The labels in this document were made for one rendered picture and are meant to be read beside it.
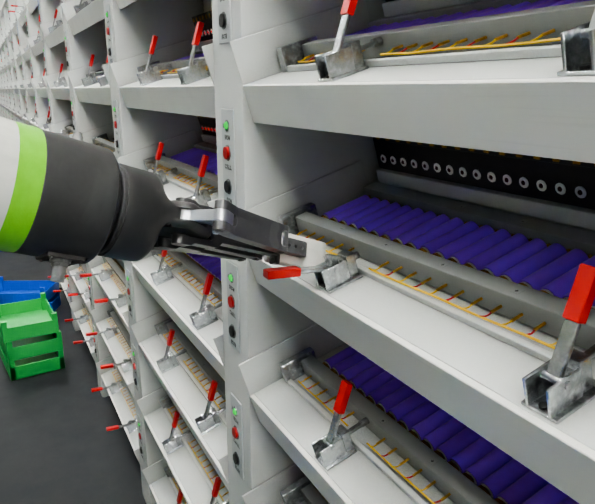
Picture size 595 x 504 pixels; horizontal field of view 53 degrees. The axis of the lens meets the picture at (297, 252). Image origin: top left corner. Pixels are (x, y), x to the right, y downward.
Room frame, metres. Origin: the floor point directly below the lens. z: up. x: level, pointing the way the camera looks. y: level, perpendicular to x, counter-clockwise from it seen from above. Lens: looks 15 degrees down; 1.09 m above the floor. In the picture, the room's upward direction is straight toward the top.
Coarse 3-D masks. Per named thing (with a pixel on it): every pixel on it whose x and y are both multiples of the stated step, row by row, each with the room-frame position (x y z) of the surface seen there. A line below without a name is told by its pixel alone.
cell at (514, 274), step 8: (552, 248) 0.49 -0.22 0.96; (560, 248) 0.49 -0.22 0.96; (536, 256) 0.48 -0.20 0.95; (544, 256) 0.48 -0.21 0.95; (552, 256) 0.48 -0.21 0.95; (560, 256) 0.48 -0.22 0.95; (520, 264) 0.48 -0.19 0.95; (528, 264) 0.47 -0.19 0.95; (536, 264) 0.47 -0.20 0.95; (544, 264) 0.48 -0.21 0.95; (504, 272) 0.47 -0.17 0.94; (512, 272) 0.47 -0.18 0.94; (520, 272) 0.47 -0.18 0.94; (528, 272) 0.47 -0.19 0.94; (512, 280) 0.46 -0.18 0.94
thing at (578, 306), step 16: (592, 272) 0.34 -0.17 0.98; (576, 288) 0.34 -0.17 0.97; (592, 288) 0.34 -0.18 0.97; (576, 304) 0.34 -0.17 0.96; (592, 304) 0.34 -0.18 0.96; (576, 320) 0.33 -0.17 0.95; (560, 336) 0.34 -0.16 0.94; (576, 336) 0.33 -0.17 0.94; (560, 352) 0.33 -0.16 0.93; (560, 368) 0.33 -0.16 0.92
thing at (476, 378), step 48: (288, 192) 0.75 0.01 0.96; (336, 192) 0.78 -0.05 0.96; (432, 192) 0.68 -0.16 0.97; (480, 192) 0.61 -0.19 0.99; (288, 288) 0.63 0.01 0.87; (384, 288) 0.54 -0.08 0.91; (432, 288) 0.51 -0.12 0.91; (336, 336) 0.55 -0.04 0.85; (384, 336) 0.46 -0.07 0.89; (432, 336) 0.44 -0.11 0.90; (480, 336) 0.42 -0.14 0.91; (432, 384) 0.41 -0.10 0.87; (480, 384) 0.37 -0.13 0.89; (480, 432) 0.37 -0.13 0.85; (528, 432) 0.33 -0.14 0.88; (576, 432) 0.31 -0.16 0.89; (576, 480) 0.30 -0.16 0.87
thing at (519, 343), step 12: (372, 276) 0.56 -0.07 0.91; (396, 288) 0.52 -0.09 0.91; (408, 288) 0.51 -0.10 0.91; (420, 300) 0.49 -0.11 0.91; (432, 300) 0.48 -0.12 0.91; (444, 312) 0.46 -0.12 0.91; (456, 312) 0.45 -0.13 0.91; (468, 324) 0.44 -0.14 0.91; (480, 324) 0.43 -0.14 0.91; (492, 336) 0.42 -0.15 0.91; (504, 336) 0.41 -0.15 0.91; (516, 336) 0.40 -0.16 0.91; (528, 348) 0.39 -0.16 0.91; (540, 348) 0.38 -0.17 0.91
